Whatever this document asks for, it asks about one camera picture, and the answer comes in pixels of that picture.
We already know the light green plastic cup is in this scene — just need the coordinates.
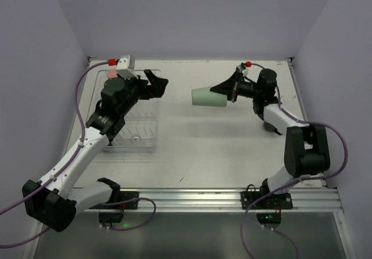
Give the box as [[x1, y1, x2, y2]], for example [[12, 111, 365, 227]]
[[191, 87, 227, 107]]

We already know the black mug with handle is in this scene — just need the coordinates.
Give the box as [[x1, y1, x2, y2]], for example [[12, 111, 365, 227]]
[[263, 122, 282, 136]]

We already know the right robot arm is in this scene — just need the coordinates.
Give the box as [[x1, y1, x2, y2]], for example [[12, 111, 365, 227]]
[[210, 69, 330, 195]]

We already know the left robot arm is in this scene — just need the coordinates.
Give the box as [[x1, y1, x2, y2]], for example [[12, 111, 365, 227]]
[[22, 69, 169, 232]]

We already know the pink cup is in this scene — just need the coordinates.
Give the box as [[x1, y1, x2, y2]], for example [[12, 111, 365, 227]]
[[106, 69, 117, 79]]

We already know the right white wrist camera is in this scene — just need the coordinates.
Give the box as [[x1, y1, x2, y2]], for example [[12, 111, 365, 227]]
[[235, 63, 249, 77]]

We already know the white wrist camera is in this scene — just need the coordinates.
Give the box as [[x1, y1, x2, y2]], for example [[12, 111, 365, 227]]
[[116, 55, 137, 79], [235, 63, 249, 77]]

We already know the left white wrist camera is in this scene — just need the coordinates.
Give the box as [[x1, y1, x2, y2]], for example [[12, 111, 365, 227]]
[[116, 55, 137, 79]]

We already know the clear wire dish rack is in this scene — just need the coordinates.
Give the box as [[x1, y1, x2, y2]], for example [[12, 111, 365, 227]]
[[87, 69, 160, 154]]

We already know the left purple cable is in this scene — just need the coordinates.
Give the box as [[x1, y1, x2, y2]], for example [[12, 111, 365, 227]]
[[0, 57, 117, 247]]

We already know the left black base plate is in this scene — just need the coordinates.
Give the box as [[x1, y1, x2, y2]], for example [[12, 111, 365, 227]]
[[106, 190, 139, 211]]

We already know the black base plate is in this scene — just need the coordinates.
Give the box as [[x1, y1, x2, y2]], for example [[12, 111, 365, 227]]
[[240, 185, 294, 210], [106, 190, 139, 211]]

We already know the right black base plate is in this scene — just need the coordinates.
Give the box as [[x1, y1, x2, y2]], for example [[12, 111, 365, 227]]
[[240, 185, 294, 210]]

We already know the aluminium mounting rail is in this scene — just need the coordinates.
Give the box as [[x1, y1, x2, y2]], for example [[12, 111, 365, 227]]
[[121, 187, 343, 213]]

